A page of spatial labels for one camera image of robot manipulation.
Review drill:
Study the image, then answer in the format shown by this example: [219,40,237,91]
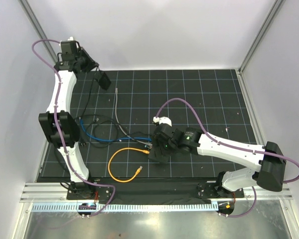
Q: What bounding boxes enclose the black grid mat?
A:
[36,69,276,179]

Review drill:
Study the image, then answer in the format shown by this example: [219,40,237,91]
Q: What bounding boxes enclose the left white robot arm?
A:
[38,37,99,199]

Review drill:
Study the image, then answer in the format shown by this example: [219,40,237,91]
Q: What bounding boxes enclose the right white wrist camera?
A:
[153,117,172,126]

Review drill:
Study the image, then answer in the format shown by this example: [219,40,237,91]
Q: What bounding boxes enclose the blue ethernet cable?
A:
[79,117,152,143]

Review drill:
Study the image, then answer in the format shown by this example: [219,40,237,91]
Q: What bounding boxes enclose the grey ethernet cable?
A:
[114,88,152,146]

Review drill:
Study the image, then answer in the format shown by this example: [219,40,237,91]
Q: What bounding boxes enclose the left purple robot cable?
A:
[31,39,115,217]

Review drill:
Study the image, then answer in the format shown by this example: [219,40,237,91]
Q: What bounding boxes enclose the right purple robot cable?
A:
[156,98,299,218]

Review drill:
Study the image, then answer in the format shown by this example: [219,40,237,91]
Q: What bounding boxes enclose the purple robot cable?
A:
[31,39,115,217]
[156,98,299,218]

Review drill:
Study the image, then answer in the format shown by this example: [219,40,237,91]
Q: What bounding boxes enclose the yellow ethernet cable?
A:
[108,147,150,184]

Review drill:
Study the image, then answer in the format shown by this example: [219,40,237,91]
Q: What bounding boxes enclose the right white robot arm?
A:
[149,123,286,197]

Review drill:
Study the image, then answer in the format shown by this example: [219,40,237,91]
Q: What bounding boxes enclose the thin black flat cable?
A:
[54,66,102,172]

